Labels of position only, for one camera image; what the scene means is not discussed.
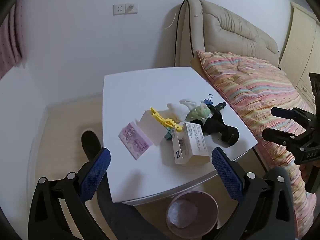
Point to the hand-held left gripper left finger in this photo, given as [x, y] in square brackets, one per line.
[96, 172]

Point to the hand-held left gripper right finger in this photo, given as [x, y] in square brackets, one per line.
[226, 172]

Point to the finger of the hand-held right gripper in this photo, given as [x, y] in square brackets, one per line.
[285, 113]
[277, 136]

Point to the pink round waste bin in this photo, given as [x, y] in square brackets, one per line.
[212, 205]

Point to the white cardboard box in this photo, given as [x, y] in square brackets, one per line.
[191, 143]

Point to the pink tissue packet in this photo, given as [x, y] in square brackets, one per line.
[135, 140]

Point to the green white plush toy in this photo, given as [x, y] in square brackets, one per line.
[200, 112]

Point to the teal binder clip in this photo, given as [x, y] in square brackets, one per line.
[168, 135]

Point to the white paper card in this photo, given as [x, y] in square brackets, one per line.
[151, 127]

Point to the blue binder clip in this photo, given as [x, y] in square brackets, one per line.
[207, 101]

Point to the white tissue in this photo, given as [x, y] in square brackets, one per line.
[178, 112]

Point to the white plastic wrapper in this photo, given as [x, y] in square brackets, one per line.
[188, 103]

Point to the yellow hair clip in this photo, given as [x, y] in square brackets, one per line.
[162, 120]

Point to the black slipper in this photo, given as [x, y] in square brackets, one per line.
[90, 143]

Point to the striped pink quilt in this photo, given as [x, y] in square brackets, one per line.
[255, 90]

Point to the person's left leg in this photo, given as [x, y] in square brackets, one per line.
[125, 222]

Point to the clear plastic bin liner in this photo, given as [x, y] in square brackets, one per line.
[182, 212]

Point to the cream wardrobe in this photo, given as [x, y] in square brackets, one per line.
[297, 42]

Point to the beige padded headboard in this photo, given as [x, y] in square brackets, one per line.
[225, 32]

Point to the pink curtain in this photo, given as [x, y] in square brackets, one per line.
[11, 45]

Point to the white wall socket with plug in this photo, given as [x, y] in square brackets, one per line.
[131, 8]

